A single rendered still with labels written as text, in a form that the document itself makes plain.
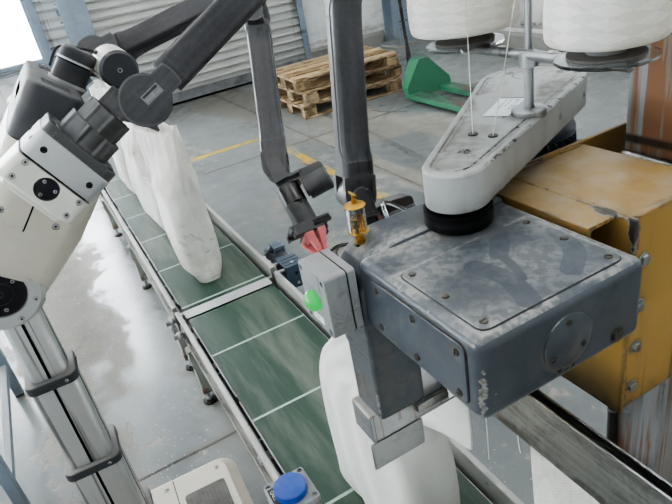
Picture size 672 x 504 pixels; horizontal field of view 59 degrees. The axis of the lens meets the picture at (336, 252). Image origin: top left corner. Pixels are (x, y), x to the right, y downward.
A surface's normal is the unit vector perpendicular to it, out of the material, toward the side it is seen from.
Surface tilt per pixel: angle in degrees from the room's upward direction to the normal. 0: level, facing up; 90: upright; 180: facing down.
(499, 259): 0
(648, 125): 90
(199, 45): 82
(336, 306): 90
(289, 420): 0
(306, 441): 0
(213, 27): 77
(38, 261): 115
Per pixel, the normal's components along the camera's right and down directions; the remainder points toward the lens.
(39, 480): -0.17, -0.86
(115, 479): 0.44, 0.37
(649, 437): -0.86, 0.36
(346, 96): 0.25, 0.25
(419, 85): 0.42, 0.12
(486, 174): 0.79, 0.17
